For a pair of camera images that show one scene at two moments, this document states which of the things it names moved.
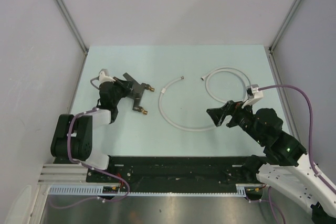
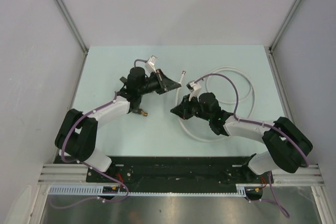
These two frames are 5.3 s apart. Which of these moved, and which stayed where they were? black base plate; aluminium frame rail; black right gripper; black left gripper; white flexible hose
Moved: white flexible hose; black left gripper; black right gripper
Stayed: aluminium frame rail; black base plate
